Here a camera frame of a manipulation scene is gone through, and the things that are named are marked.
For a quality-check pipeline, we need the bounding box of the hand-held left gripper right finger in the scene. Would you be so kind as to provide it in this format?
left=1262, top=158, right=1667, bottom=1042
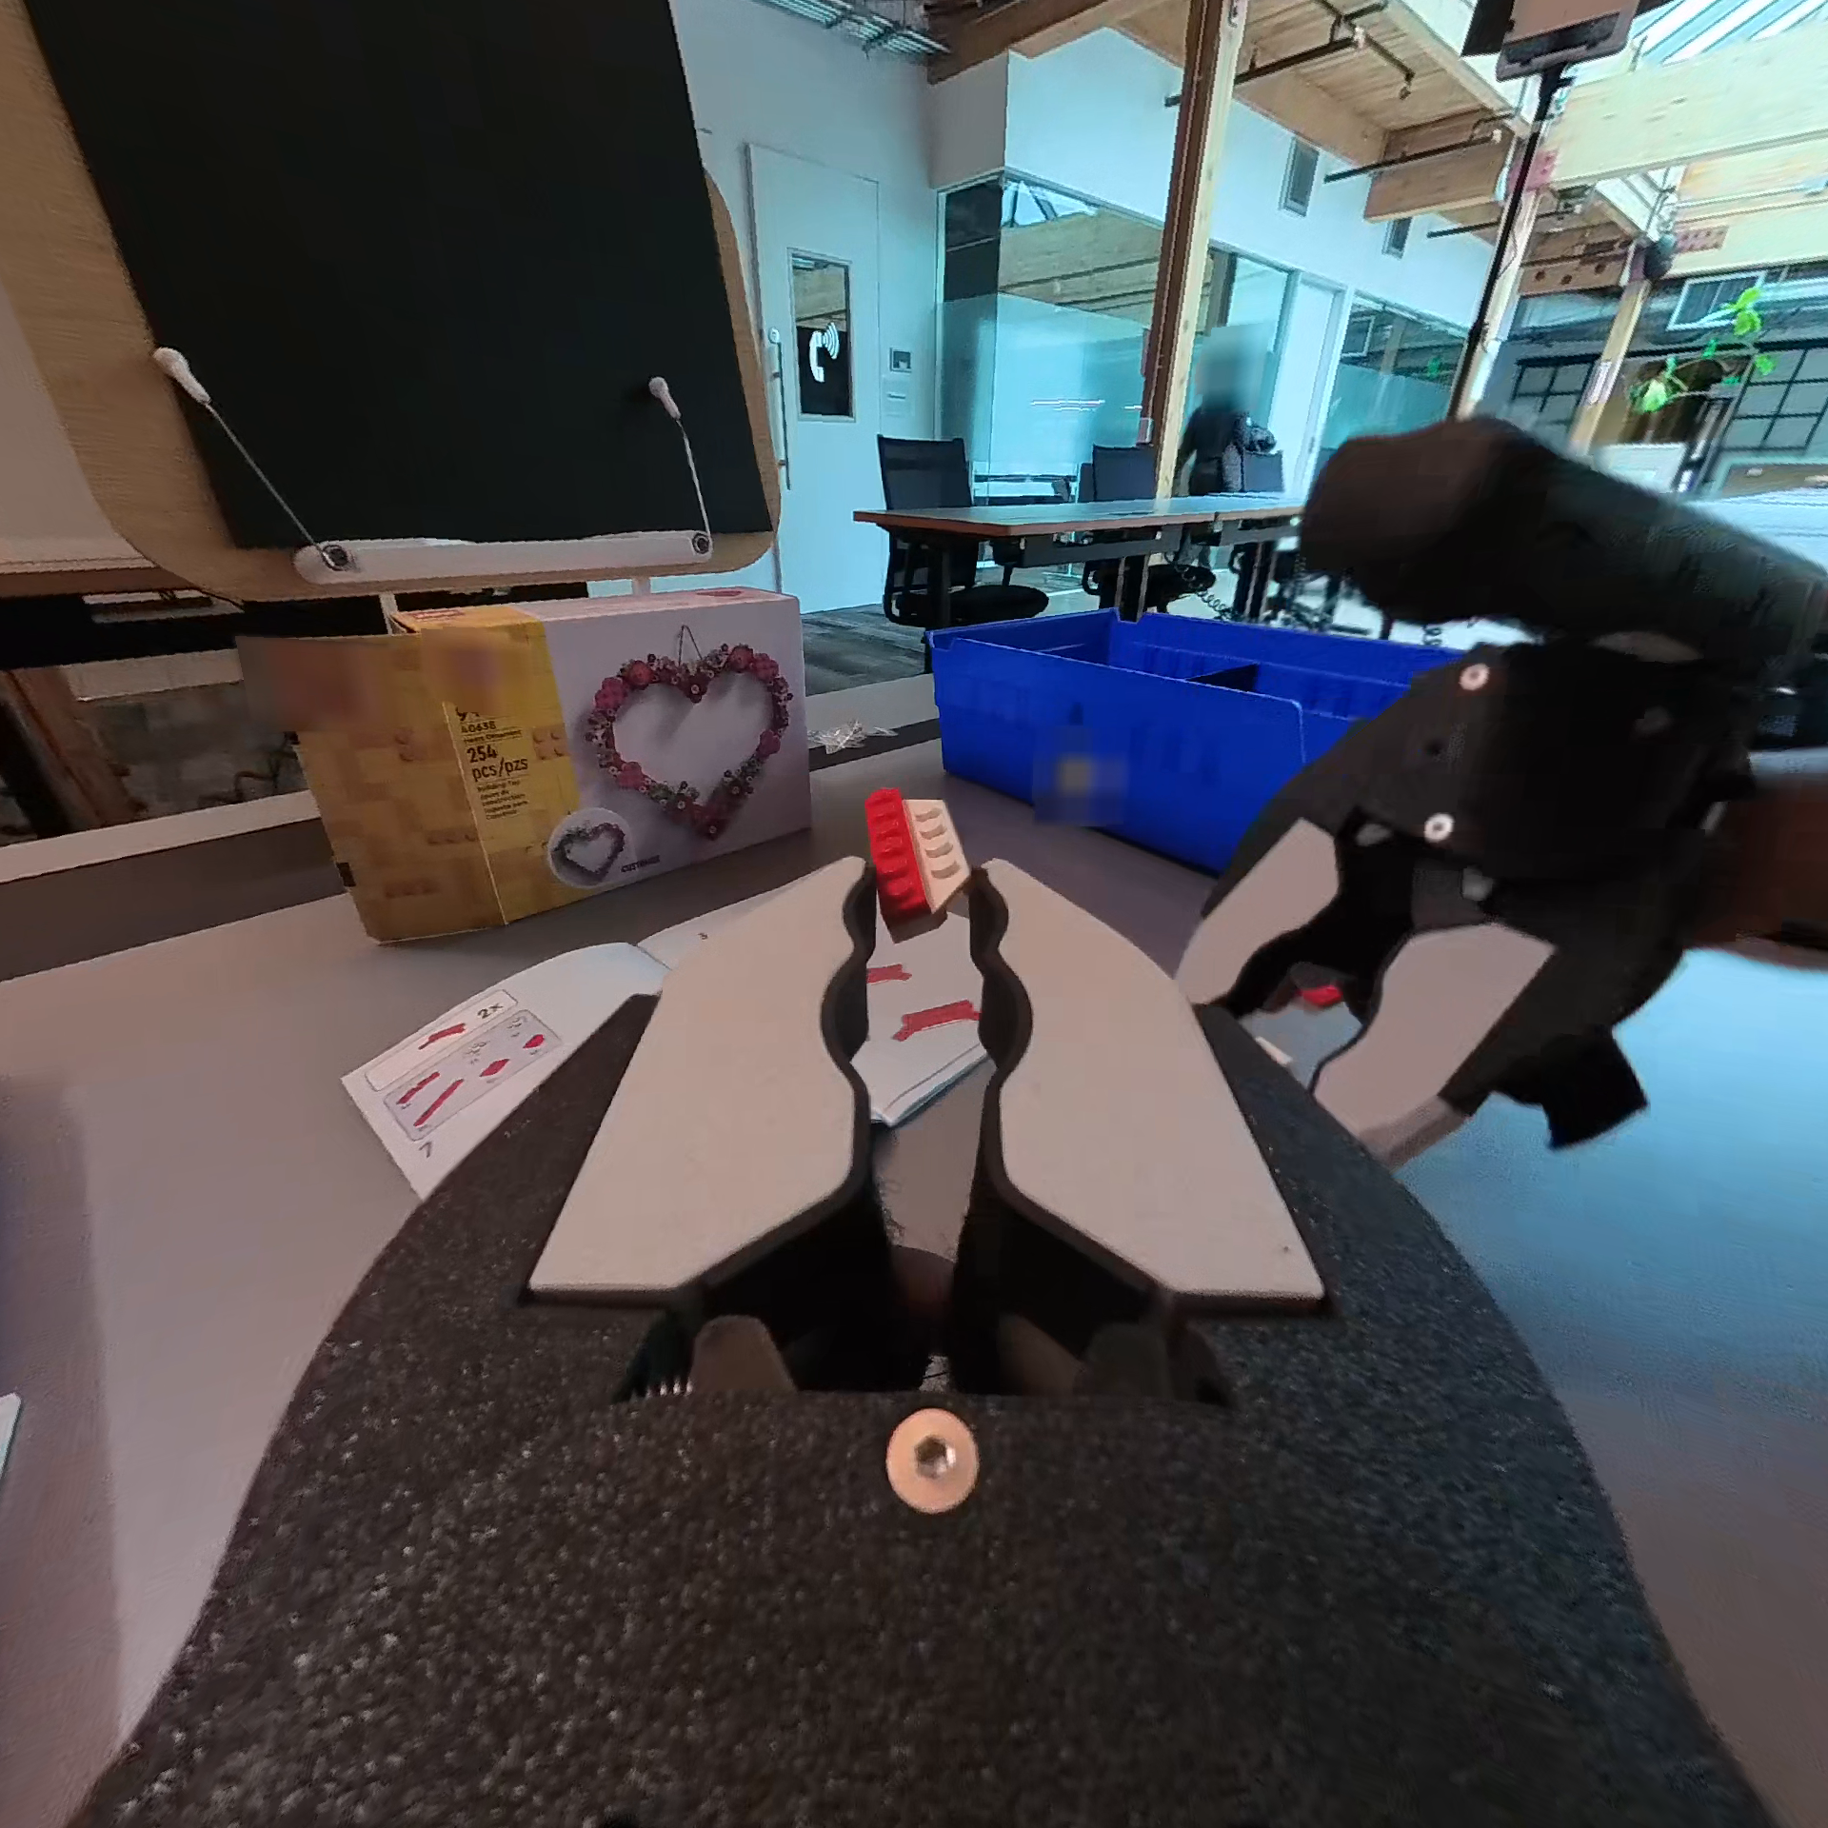
left=954, top=857, right=1330, bottom=1313

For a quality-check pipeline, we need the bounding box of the person's right hand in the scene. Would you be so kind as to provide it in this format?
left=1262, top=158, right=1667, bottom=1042
left=1708, top=757, right=1828, bottom=977

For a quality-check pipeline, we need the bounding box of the black panel wooden divider board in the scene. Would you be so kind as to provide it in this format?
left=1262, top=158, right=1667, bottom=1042
left=0, top=0, right=785, bottom=602

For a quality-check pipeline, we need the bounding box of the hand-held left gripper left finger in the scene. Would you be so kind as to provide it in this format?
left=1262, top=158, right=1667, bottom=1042
left=522, top=857, right=881, bottom=1321

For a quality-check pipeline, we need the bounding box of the door with phone sign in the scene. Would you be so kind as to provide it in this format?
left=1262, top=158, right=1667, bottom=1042
left=745, top=144, right=884, bottom=538

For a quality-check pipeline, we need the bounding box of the wooden pillar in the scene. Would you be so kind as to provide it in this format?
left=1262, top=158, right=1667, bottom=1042
left=1142, top=0, right=1252, bottom=495

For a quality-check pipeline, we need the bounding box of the heart wreath toy brick box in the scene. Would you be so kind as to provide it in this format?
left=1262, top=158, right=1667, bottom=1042
left=293, top=585, right=816, bottom=945

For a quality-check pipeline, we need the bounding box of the red and white brick assembly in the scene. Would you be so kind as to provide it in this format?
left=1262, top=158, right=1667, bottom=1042
left=864, top=789, right=973, bottom=945

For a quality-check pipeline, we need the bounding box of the instruction booklet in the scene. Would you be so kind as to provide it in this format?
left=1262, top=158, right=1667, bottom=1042
left=341, top=915, right=1002, bottom=1201

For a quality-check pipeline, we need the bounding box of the white hanging rod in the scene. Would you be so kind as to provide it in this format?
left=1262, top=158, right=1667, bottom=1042
left=296, top=531, right=716, bottom=582

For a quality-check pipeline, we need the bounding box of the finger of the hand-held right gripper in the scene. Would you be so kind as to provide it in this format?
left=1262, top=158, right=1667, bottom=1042
left=1311, top=920, right=1562, bottom=1165
left=1174, top=821, right=1381, bottom=1019

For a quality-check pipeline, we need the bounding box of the black office chair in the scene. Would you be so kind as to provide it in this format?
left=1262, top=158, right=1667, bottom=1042
left=1080, top=443, right=1216, bottom=617
left=873, top=436, right=1050, bottom=633

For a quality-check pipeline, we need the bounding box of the blue plastic bin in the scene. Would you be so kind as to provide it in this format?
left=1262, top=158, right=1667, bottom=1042
left=925, top=613, right=1475, bottom=878

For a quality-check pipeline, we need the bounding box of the thin hanging cord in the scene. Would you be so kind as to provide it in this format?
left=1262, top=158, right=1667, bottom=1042
left=151, top=344, right=348, bottom=562
left=650, top=377, right=711, bottom=544

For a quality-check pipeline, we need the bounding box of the hanging green plant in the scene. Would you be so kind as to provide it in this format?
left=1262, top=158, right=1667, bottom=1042
left=1629, top=287, right=1776, bottom=418

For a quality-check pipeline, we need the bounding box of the long wooden office desk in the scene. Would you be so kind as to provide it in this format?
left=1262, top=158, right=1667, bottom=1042
left=854, top=491, right=1315, bottom=633

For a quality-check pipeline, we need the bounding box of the black stand with phone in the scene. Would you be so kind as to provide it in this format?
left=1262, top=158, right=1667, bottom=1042
left=1449, top=0, right=1646, bottom=422

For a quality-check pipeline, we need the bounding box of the grey desk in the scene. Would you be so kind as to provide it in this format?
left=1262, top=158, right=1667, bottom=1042
left=0, top=673, right=1828, bottom=1828

